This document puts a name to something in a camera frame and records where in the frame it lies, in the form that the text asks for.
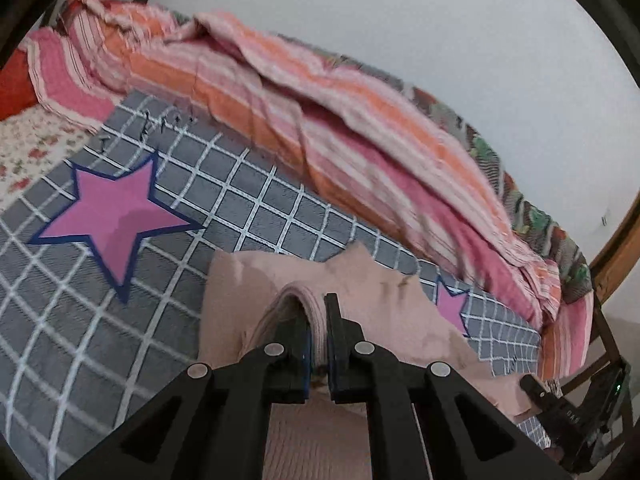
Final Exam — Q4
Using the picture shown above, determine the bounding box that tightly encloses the pink knitted sweater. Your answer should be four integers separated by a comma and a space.
198, 243, 535, 479

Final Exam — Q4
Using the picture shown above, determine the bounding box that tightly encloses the dark wooden footboard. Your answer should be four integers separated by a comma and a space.
561, 297, 634, 460

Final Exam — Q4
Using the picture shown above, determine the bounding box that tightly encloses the grey checked star blanket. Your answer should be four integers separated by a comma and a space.
1, 92, 539, 479

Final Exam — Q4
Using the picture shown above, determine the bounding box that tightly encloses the pink striped quilt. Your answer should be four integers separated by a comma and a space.
20, 0, 594, 379

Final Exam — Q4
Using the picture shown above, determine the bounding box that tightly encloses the floral bed sheet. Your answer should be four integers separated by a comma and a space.
0, 105, 92, 211

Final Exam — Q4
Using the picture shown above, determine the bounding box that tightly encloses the red pillow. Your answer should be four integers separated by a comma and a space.
0, 49, 38, 120

